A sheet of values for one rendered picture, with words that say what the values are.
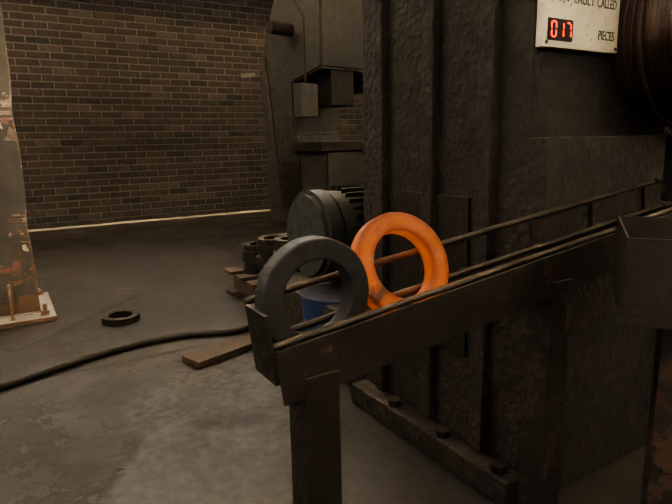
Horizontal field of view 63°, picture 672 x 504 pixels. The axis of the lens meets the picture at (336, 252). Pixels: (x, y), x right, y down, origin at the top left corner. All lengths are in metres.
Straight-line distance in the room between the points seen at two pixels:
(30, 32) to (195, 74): 1.74
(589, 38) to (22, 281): 2.80
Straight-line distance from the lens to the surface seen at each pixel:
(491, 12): 1.37
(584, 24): 1.43
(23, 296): 3.31
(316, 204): 2.23
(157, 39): 7.11
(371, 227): 0.93
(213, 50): 7.29
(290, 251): 0.80
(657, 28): 1.46
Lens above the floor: 0.87
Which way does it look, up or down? 11 degrees down
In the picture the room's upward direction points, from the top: 1 degrees counter-clockwise
